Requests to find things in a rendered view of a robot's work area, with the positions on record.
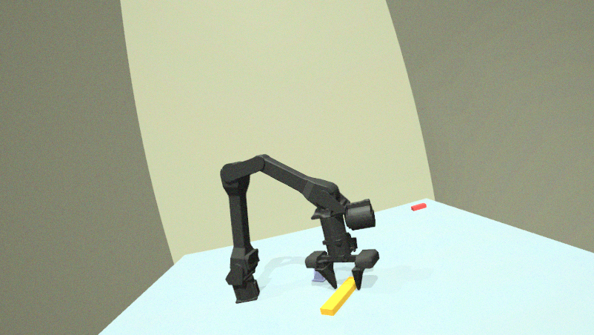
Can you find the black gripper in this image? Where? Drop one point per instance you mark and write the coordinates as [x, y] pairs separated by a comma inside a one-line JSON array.
[[338, 249]]

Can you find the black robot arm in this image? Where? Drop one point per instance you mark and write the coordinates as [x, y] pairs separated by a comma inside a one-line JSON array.
[[326, 196]]

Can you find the red rectangular bar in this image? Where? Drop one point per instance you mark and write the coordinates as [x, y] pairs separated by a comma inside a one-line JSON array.
[[419, 206]]

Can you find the yellow bar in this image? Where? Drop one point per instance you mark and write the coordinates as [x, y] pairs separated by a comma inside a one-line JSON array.
[[338, 298]]

